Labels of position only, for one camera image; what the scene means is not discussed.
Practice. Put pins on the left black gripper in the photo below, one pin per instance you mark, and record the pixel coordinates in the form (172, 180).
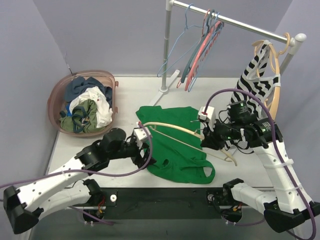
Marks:
(139, 155)

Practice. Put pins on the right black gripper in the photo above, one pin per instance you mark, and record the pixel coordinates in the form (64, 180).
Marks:
(208, 139)

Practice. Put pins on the cream yellow hanger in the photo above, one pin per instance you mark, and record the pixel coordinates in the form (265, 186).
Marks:
(153, 125)

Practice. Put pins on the green tank top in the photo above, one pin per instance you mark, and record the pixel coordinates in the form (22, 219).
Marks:
(178, 154)

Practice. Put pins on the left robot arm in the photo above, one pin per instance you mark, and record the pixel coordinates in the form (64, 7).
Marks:
(27, 202)

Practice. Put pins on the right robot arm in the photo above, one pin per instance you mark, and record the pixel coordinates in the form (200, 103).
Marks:
(289, 206)

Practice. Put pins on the teal hanger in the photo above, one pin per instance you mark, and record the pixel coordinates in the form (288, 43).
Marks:
(195, 55)

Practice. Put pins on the orange hanger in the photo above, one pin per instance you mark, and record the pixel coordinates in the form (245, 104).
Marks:
(275, 67)

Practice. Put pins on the pink hanger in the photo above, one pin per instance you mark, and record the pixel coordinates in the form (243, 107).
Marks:
(200, 57)

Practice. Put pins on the pile of clothes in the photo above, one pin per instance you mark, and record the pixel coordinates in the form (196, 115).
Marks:
(88, 106)

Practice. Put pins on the pink laundry basket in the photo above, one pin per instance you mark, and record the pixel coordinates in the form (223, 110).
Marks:
(56, 102)

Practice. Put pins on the white clothes rack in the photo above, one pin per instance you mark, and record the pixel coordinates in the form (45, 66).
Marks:
(294, 43)

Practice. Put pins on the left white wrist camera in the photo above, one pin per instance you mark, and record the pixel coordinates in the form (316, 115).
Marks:
(142, 136)

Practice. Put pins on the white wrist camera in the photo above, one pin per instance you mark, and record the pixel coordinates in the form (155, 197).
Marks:
(208, 116)
(142, 136)

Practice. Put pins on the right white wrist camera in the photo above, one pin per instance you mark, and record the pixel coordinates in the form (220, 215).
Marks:
(208, 116)

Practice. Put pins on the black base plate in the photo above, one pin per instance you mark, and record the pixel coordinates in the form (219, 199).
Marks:
(174, 203)

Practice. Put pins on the light blue wire hanger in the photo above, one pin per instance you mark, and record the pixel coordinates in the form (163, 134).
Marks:
(201, 49)

